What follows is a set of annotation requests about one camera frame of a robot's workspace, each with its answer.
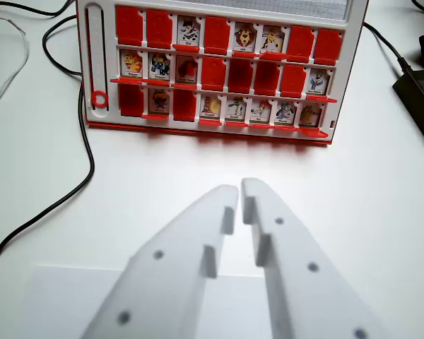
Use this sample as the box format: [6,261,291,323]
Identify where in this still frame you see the thin grey cable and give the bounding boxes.
[0,16,30,112]

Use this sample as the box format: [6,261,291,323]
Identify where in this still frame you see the red and white game board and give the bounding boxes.
[75,0,370,148]

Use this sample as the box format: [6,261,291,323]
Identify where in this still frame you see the black power box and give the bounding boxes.
[391,68,424,152]

